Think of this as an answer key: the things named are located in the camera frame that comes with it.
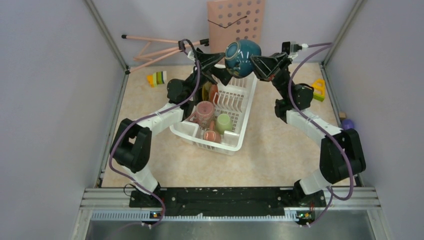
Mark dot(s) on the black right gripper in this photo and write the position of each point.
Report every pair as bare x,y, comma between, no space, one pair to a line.
266,67

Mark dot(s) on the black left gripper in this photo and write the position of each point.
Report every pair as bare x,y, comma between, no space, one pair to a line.
207,61

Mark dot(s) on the orange saucer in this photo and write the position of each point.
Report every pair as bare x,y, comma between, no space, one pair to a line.
213,94

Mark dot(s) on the yellow patterned plate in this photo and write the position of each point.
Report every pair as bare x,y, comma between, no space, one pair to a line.
205,91

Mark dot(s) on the pink patterned mug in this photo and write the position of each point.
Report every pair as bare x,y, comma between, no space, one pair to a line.
203,114

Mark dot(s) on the light green mug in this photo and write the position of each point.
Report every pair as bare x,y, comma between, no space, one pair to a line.
223,123

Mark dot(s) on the pink mug white interior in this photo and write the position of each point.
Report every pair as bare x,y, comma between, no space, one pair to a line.
211,134

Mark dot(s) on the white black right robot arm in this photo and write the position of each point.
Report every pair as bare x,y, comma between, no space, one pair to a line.
341,153

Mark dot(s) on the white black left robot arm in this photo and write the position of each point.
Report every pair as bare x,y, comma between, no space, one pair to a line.
131,146

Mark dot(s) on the white plastic dish rack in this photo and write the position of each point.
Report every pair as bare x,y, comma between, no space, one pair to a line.
234,99

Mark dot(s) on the pink tripod stand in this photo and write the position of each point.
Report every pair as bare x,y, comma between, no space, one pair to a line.
146,56

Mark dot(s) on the pink perforated board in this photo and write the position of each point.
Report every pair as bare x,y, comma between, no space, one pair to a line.
233,20

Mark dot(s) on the yellow triangle toy block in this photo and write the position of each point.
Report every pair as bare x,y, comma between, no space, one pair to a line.
319,93

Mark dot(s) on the striped colourful toy block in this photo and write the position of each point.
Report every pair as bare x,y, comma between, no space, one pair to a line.
157,78

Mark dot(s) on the purple bottle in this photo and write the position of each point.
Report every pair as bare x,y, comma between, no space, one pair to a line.
347,124

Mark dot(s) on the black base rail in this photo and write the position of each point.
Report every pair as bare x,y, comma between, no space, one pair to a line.
226,201

